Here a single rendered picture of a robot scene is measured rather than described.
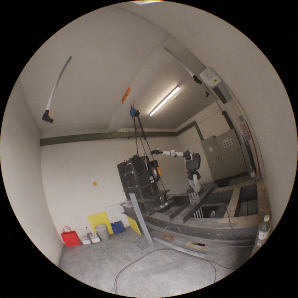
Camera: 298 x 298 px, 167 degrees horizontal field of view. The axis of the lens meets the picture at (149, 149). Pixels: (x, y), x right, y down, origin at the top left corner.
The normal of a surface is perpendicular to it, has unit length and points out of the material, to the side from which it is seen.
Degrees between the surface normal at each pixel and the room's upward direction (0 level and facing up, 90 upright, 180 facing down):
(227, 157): 90
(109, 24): 180
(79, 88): 180
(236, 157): 90
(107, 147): 90
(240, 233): 90
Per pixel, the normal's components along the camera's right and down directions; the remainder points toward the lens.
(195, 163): -0.62, -0.30
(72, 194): 0.54, -0.35
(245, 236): -0.79, 0.11
